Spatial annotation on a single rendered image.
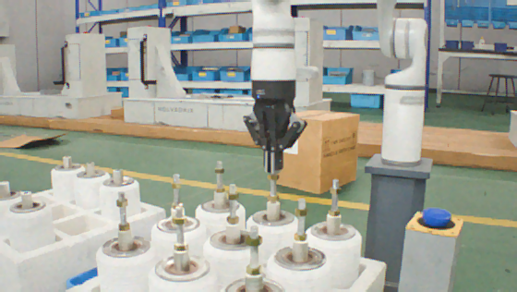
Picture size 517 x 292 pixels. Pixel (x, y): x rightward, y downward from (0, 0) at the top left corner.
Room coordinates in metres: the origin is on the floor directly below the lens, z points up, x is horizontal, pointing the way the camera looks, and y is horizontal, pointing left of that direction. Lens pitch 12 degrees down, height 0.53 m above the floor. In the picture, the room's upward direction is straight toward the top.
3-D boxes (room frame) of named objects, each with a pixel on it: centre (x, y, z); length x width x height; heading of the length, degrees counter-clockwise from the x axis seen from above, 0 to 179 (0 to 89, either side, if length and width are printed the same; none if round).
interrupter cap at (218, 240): (0.63, 0.04, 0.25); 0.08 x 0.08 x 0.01
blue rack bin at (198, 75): (6.18, 0.63, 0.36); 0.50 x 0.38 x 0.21; 155
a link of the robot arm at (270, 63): (0.74, -0.04, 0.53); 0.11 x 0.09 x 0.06; 137
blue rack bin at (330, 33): (5.43, -1.01, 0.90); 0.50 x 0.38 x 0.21; 155
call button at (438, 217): (0.53, -0.25, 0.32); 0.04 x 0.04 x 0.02
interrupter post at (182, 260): (0.53, 0.10, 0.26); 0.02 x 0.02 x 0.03
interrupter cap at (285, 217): (0.73, -0.03, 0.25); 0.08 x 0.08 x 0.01
